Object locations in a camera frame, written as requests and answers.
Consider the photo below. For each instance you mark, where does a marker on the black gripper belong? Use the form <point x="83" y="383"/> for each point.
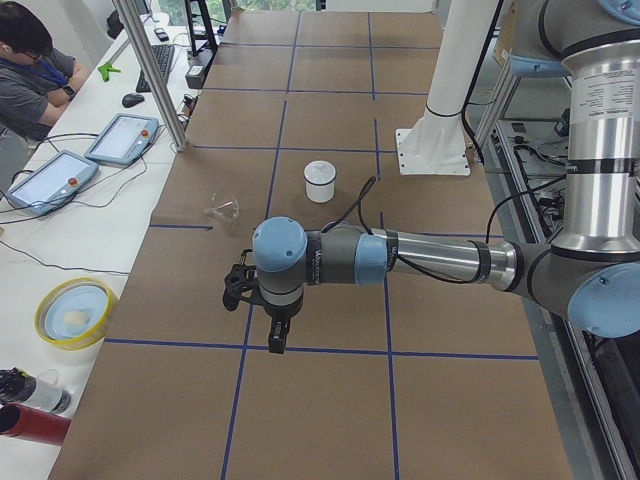
<point x="280" y="313"/>

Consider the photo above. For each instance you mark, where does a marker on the clear glass funnel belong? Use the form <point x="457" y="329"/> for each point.
<point x="223" y="207"/>

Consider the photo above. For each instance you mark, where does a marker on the white enamel mug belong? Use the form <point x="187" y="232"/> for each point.
<point x="320" y="194"/>

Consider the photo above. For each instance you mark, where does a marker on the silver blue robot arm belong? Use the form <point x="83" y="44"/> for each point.
<point x="589" y="274"/>

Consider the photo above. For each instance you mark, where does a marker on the yellow tape roll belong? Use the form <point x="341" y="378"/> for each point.
<point x="75" y="314"/>

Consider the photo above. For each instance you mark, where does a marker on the clear black-capped bottle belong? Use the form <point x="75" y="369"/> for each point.
<point x="18" y="386"/>

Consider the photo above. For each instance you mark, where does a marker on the far teach pendant tablet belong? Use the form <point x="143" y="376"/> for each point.
<point x="123" y="140"/>

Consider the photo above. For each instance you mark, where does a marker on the teach pendant tablet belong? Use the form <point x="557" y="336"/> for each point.
<point x="53" y="184"/>
<point x="123" y="140"/>

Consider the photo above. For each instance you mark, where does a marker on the near teach pendant tablet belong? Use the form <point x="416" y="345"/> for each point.
<point x="53" y="184"/>

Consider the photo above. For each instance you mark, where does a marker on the black computer mouse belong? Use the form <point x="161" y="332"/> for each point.
<point x="132" y="99"/>

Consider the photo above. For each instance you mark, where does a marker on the red bottle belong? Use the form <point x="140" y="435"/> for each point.
<point x="26" y="423"/>

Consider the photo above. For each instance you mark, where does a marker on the black keyboard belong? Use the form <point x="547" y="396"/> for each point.
<point x="163" y="55"/>

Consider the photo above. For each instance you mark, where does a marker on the green plastic clamp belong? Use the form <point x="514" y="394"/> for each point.
<point x="106" y="70"/>

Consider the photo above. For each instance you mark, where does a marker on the seated person in grey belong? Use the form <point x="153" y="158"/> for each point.
<point x="38" y="82"/>

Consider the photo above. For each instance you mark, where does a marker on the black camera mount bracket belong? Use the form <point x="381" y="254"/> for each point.
<point x="241" y="285"/>

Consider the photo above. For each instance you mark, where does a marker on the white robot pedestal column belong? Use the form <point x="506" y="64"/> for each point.
<point x="436" y="144"/>

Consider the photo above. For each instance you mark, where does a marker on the aluminium frame post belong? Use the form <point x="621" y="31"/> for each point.
<point x="142" y="48"/>

